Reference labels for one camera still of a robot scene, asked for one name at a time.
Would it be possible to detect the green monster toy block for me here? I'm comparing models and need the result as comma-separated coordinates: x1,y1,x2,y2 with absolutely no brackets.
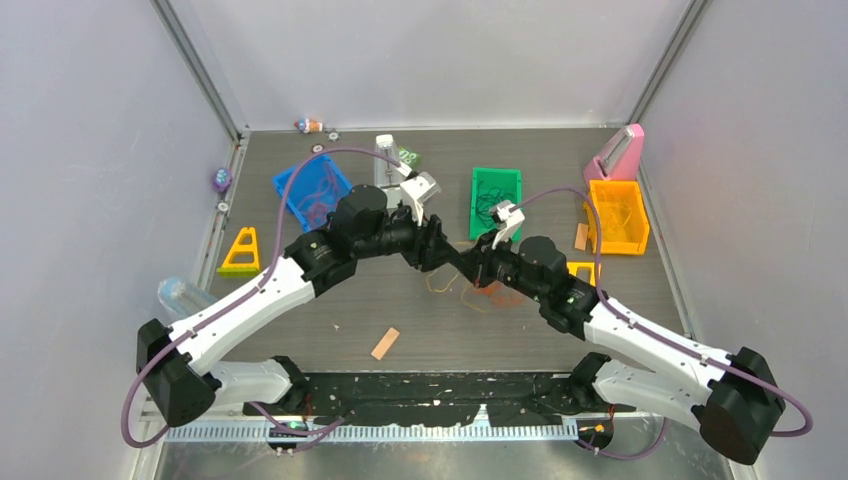
398,147,421,170

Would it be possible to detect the small wooden block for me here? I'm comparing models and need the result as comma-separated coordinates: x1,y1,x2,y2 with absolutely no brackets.
574,223,589,251

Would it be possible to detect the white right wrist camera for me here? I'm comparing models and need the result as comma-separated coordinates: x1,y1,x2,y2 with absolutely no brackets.
491,200,525,248

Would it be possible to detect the dark purple cable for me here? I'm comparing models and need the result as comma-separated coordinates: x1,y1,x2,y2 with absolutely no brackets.
473,185,511,230

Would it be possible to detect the yellow triangle on green base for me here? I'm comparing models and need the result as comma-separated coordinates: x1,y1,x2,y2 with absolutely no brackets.
216,227,261,278

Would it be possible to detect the purple round toy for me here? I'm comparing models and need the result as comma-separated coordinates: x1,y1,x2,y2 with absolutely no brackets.
212,167,233,194

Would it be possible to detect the small clown figurine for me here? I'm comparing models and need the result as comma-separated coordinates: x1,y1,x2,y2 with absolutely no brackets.
293,118,325,134

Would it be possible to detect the flat wooden block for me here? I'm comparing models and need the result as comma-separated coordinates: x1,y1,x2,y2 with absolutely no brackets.
370,327,400,361

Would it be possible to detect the yellow triangular plastic frame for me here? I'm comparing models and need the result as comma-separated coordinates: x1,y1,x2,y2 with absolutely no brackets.
566,261,602,287

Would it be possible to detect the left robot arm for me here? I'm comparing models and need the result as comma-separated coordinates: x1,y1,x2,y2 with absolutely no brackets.
137,185,460,427

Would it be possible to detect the pink metronome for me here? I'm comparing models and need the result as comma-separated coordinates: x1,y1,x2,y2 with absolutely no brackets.
583,123,645,185

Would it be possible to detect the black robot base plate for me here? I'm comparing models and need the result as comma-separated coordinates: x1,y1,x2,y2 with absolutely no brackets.
264,372,610,427

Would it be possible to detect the orange plastic bin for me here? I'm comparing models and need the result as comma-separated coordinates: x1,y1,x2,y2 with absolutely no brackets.
584,180,650,256

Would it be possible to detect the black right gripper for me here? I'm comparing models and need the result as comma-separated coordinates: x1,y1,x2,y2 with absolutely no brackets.
450,228,547,304

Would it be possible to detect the white metronome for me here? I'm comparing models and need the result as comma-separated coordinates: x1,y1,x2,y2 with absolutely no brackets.
373,134,413,210

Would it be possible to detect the yellow cable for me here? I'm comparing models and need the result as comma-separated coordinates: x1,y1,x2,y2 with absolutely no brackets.
596,198,637,240

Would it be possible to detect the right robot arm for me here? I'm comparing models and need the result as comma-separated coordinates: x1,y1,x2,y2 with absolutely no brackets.
450,236,786,465

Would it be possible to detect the blue plastic bin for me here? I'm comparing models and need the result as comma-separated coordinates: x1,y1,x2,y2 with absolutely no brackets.
286,154,352,232

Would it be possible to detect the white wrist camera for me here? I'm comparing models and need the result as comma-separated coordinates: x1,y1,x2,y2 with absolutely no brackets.
491,200,525,248
399,172,442,226

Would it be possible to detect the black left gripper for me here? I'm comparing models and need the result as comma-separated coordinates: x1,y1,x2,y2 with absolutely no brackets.
355,200,459,272

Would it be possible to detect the clear plastic bottle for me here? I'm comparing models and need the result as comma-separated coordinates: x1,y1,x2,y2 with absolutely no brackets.
157,277,218,321

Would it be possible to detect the green plastic bin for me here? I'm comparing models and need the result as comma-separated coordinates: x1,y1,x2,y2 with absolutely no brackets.
469,167,523,241

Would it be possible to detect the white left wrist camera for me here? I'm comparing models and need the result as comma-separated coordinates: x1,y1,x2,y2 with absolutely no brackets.
399,172,442,226

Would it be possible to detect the red purple cable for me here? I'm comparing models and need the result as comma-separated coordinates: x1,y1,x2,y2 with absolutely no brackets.
294,162,346,230

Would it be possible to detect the coloured cable bundle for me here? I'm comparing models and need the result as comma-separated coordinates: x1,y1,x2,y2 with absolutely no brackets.
423,268,528,314

